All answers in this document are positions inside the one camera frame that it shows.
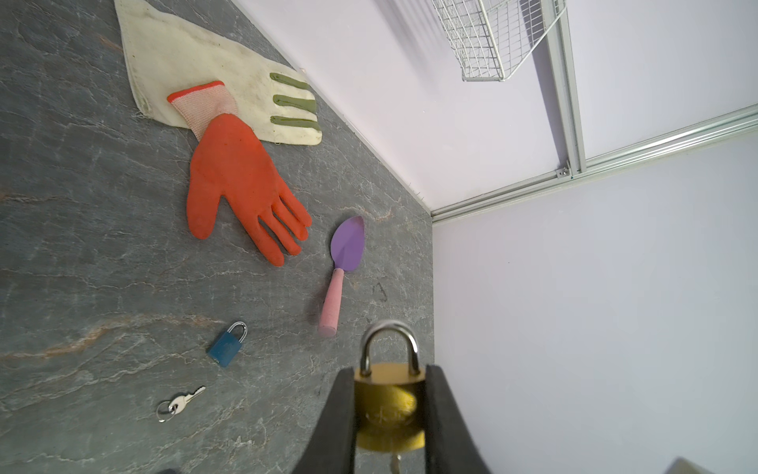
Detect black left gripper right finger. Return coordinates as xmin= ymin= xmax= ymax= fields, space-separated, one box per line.
xmin=424 ymin=365 xmax=491 ymax=474

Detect brass padlock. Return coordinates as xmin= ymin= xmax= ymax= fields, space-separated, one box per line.
xmin=355 ymin=320 xmax=426 ymax=454

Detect long white wire basket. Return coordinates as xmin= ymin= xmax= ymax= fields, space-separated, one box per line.
xmin=432 ymin=0 xmax=567 ymax=82

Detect purple trowel pink handle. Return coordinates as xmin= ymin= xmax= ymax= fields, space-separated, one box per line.
xmin=319 ymin=215 xmax=365 ymax=337

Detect blue padlock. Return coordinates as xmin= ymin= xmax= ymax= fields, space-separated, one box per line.
xmin=206 ymin=321 xmax=248 ymax=369

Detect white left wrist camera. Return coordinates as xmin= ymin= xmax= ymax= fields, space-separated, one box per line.
xmin=664 ymin=456 xmax=714 ymax=474

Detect red rubber glove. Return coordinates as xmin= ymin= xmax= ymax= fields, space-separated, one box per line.
xmin=167 ymin=81 xmax=312 ymax=267

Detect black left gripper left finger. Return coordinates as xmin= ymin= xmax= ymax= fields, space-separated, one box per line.
xmin=293 ymin=367 xmax=357 ymax=474

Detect aluminium frame rails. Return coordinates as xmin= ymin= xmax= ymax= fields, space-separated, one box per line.
xmin=430 ymin=6 xmax=757 ymax=224

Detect cream glove green stripes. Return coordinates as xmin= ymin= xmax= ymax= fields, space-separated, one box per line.
xmin=116 ymin=1 xmax=322 ymax=146

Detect silver key for blue padlock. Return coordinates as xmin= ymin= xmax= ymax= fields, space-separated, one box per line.
xmin=155 ymin=386 xmax=206 ymax=423

